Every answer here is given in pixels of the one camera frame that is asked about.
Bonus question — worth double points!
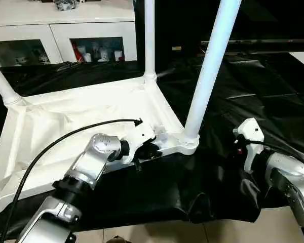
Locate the white plastic table top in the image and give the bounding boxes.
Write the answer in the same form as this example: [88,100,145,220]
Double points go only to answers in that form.
[0,73,201,217]

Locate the black work mat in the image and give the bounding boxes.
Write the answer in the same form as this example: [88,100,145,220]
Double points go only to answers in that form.
[0,52,304,233]

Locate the large black case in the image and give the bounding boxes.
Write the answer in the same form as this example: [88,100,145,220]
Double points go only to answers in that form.
[135,0,304,54]

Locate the white glass-door cabinet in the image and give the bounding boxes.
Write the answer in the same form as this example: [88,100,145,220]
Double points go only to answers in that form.
[0,0,139,66]

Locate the grey crumpled item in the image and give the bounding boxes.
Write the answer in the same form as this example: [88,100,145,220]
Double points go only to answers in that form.
[54,0,79,12]

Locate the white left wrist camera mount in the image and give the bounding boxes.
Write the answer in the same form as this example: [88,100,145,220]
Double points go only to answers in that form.
[125,123,158,165]

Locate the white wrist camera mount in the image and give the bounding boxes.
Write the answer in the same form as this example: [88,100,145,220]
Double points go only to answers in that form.
[125,123,158,165]
[232,117,265,174]

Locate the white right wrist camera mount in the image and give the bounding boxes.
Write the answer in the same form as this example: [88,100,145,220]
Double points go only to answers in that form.
[232,117,265,174]

